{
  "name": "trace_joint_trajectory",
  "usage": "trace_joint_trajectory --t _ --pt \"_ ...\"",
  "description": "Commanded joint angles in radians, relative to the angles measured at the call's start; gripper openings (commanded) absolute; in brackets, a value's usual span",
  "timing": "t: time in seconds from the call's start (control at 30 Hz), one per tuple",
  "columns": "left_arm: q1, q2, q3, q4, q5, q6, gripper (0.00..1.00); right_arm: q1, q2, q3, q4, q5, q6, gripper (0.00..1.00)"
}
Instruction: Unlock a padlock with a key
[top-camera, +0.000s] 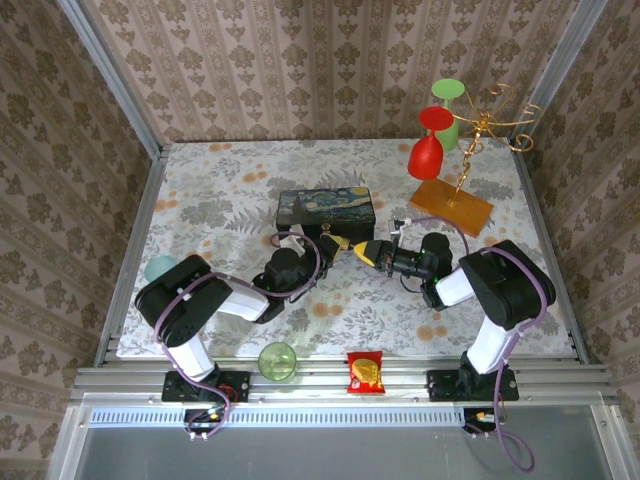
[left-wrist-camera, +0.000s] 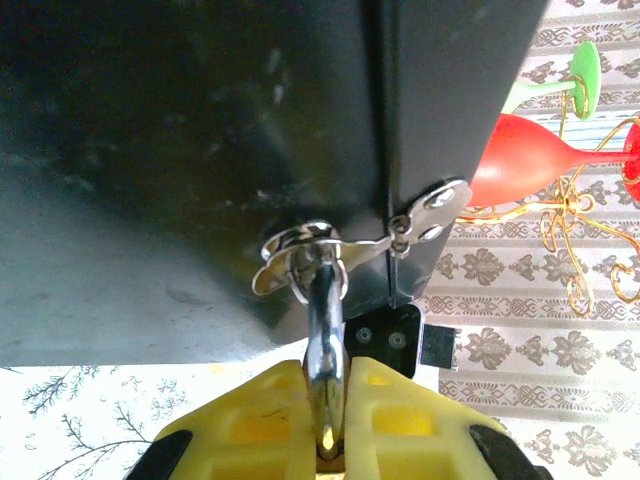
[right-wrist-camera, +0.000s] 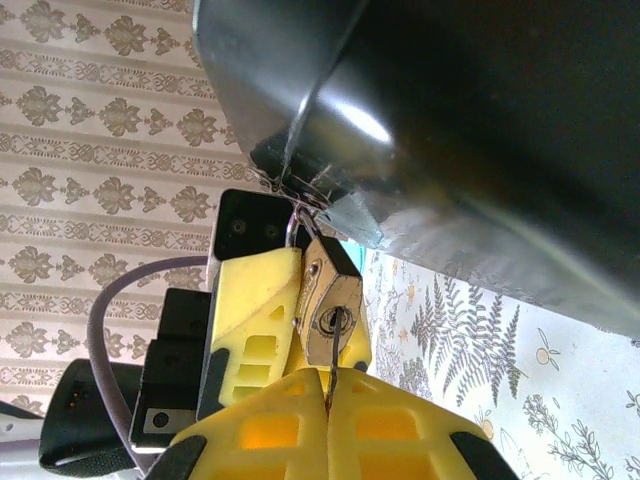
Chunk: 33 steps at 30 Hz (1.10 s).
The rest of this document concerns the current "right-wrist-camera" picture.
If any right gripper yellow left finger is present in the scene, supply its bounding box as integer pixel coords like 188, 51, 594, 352
159, 368, 332, 480

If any small metal key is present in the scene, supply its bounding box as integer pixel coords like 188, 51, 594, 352
327, 307, 347, 409

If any starry night tin box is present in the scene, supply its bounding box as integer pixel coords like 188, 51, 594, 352
192, 0, 640, 346

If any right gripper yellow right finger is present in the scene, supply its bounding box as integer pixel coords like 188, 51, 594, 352
328, 369, 522, 480

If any brass padlock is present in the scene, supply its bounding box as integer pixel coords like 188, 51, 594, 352
287, 204, 365, 369

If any floral tablecloth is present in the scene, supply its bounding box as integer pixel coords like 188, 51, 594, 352
362, 249, 640, 480

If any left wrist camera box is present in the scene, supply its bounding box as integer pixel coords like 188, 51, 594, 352
212, 188, 301, 262

